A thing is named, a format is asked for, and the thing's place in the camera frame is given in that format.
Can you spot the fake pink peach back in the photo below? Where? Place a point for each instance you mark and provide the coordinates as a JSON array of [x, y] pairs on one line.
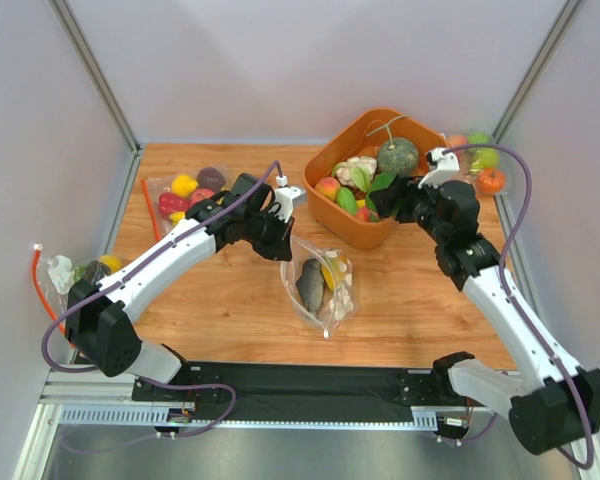
[[455, 140]]

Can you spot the fake yellow pepper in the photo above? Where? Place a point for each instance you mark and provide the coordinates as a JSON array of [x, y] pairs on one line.
[[183, 185]]

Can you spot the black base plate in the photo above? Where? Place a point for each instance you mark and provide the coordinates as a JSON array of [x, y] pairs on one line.
[[313, 394]]

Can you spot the fake green apple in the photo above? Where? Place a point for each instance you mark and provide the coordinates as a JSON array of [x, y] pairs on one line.
[[484, 158]]

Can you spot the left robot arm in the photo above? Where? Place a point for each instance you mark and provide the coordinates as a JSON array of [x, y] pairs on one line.
[[101, 318]]

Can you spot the fake banana bunch in bag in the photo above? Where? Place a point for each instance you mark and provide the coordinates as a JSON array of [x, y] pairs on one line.
[[176, 217]]

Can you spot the fake mango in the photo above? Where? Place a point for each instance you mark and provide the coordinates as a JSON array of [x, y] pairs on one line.
[[337, 271]]

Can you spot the fake small orange pumpkin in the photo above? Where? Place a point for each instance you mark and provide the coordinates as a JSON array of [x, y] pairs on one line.
[[490, 181]]

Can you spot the fake peach in basin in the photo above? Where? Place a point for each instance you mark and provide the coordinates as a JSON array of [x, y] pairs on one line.
[[328, 187]]

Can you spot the fake green bell pepper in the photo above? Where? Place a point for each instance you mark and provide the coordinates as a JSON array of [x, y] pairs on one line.
[[381, 181]]

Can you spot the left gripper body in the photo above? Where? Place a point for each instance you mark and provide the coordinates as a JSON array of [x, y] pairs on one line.
[[272, 236]]

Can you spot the fake red pepper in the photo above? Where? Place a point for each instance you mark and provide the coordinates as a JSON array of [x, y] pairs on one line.
[[169, 203]]

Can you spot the zip bag at left edge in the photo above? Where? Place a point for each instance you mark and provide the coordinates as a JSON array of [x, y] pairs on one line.
[[54, 276]]

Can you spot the fake cauliflower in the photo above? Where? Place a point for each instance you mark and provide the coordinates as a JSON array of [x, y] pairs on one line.
[[356, 172]]

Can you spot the polka dot zip bag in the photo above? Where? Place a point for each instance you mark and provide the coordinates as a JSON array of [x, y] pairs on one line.
[[337, 306]]

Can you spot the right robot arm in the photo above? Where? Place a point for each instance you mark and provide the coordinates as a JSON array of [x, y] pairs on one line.
[[553, 400]]

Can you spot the aluminium rail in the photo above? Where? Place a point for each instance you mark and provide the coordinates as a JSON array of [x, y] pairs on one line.
[[92, 399]]

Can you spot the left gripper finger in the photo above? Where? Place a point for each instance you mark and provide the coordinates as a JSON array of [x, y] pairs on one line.
[[286, 226], [281, 249]]

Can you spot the fake purple plum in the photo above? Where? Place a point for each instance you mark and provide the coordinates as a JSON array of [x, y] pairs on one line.
[[211, 178]]

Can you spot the orange plastic basin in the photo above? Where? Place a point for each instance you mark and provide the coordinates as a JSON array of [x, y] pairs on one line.
[[363, 137]]

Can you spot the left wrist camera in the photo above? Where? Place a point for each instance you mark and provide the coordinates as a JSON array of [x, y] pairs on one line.
[[286, 198]]

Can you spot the fake green pumpkin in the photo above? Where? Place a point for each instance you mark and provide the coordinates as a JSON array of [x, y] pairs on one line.
[[398, 156]]

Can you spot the fake green bumpy fruit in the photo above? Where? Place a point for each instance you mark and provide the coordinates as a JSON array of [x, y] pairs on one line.
[[478, 139]]

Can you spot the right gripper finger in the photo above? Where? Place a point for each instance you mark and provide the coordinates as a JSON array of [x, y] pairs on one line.
[[400, 212], [385, 199]]

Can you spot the zip bag with bananas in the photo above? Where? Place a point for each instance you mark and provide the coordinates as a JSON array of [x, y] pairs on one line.
[[152, 187]]

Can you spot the zip bag with pumpkin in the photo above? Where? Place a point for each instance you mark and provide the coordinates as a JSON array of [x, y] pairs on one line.
[[466, 174]]

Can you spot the fake red apple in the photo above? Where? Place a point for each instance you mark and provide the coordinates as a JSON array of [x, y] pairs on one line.
[[200, 194]]

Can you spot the fake green cucumber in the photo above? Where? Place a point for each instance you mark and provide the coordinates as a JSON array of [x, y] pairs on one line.
[[346, 200]]

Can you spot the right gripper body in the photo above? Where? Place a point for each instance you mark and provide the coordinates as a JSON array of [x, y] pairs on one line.
[[397, 201]]

